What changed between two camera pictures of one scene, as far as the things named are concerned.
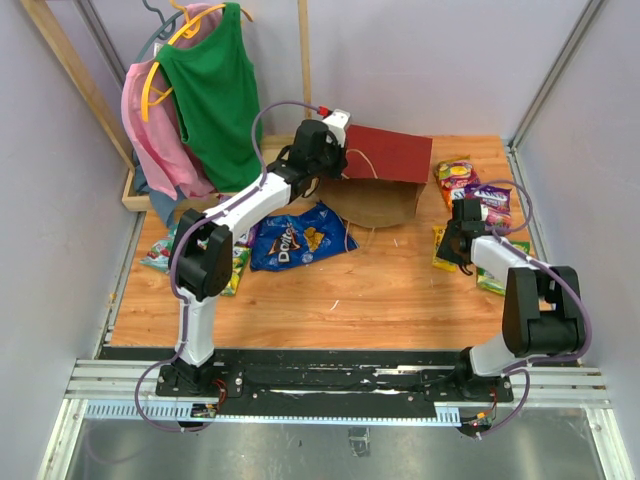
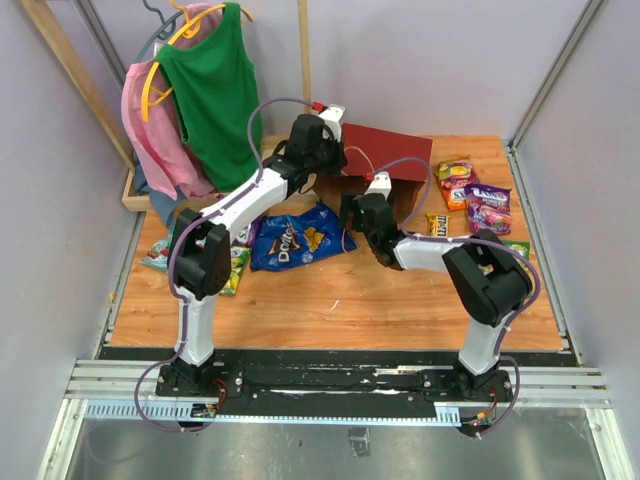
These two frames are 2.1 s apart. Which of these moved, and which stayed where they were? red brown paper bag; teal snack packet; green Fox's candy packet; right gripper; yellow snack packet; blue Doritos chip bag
Moved: yellow snack packet; right gripper
Stayed: red brown paper bag; teal snack packet; blue Doritos chip bag; green Fox's candy packet
